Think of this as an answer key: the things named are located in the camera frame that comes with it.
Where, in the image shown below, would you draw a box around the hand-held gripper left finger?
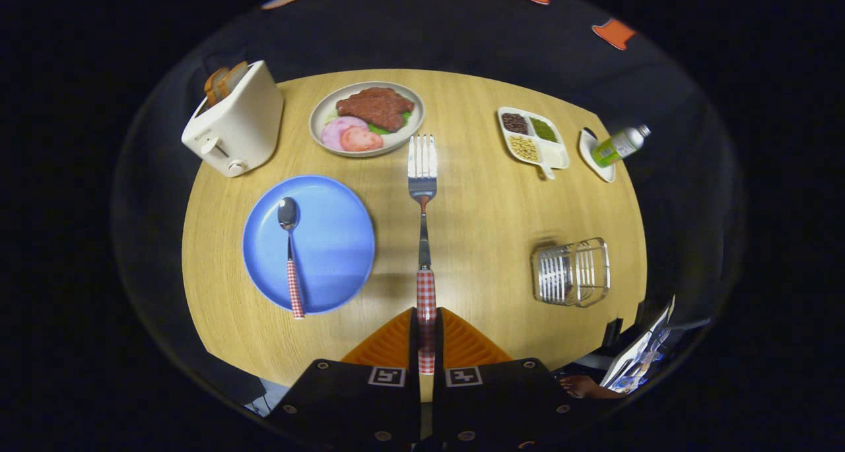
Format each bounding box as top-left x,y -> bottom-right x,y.
264,307 -> 422,449

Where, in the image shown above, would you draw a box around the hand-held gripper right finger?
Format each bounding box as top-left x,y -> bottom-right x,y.
432,307 -> 595,449

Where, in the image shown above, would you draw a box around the fork with red checked handle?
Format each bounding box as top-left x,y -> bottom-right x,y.
407,134 -> 438,375

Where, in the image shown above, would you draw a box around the spoon with red checked handle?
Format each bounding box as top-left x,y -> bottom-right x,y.
277,197 -> 306,320

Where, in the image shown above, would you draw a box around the blue round plate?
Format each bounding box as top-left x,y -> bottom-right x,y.
242,175 -> 376,315

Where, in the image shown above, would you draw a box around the person's bare foot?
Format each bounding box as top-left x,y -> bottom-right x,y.
560,374 -> 625,400

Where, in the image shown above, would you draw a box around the stack of printed papers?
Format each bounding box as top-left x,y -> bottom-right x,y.
601,297 -> 675,393

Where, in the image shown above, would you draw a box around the red tomato slice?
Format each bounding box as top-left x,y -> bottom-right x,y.
339,126 -> 384,152

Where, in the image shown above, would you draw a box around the pile of yellow soybeans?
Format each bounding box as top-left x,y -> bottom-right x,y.
508,135 -> 540,163

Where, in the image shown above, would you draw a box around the green lettuce leaf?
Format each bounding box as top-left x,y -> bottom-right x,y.
367,112 -> 414,136

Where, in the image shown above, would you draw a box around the white divided dish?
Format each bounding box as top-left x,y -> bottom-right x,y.
496,106 -> 570,180

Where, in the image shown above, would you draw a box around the pink ham slice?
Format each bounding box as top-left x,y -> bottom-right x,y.
321,116 -> 369,152

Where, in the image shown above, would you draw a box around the white coaster dish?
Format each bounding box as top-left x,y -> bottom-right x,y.
579,128 -> 617,183

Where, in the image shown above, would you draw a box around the pile of green beans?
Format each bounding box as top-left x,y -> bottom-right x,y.
529,117 -> 559,143

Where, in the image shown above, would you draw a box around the brown steak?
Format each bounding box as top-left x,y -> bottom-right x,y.
335,87 -> 415,133

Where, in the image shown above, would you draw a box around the grey plate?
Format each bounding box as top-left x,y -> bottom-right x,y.
309,81 -> 425,158

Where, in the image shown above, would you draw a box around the silver bottle with green label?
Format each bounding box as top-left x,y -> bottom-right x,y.
591,125 -> 652,168

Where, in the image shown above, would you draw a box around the white toaster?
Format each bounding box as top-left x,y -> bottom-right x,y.
182,60 -> 285,178

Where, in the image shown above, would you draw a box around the toasted bread slices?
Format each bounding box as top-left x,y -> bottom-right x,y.
203,61 -> 250,107

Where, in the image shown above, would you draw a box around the wire metal cutlery holder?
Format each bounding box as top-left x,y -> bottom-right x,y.
531,238 -> 611,307

